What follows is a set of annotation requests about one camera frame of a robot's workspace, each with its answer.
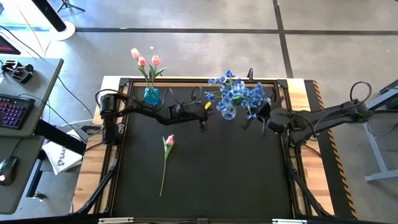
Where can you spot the white base black pole stand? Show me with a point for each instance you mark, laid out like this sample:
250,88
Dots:
59,25

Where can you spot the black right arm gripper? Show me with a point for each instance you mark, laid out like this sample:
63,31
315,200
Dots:
273,118

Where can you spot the blue glass vase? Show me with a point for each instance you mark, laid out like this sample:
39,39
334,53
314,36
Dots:
151,96

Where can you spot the grey office desk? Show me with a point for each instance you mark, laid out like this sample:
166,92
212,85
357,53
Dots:
28,143

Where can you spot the small yellow tag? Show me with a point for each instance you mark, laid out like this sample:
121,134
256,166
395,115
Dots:
207,105

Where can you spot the black clamp gadget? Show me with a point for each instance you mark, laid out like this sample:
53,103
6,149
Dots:
17,71

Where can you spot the blue artificial flower stem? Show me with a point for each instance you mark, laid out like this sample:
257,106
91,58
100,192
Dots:
257,93

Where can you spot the black computer mouse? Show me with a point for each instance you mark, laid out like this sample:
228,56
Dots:
7,169

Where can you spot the black device red screen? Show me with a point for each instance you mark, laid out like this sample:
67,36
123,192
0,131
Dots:
7,46

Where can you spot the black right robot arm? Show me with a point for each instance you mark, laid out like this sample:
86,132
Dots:
326,118

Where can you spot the black diagonal frame strut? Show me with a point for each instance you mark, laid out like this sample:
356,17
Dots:
308,186
99,186

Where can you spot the black curved bracket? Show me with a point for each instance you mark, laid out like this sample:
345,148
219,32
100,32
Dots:
250,74

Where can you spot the pink artificial tulip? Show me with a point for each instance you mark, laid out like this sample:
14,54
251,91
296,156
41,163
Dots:
156,60
169,140
142,61
135,53

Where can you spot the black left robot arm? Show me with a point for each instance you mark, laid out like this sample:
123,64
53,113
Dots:
140,109

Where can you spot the clear glass vase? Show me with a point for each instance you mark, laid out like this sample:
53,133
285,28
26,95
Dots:
229,112

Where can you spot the backlit black keyboard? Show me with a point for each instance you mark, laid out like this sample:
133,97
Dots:
14,111

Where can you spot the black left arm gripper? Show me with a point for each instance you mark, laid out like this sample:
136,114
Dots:
192,117

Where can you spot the grey metal table frame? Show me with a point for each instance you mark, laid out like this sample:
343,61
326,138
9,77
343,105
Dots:
377,149

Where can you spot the black tripod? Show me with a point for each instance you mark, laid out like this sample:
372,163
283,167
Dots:
70,4

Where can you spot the white cardboard box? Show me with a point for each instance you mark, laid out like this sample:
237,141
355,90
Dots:
62,155

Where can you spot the silver frame bracket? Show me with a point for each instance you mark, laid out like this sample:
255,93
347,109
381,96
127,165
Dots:
289,221
115,220

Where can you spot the blue artificial flower bunch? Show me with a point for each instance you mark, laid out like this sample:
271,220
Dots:
231,91

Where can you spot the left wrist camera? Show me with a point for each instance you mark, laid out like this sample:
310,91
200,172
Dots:
176,112

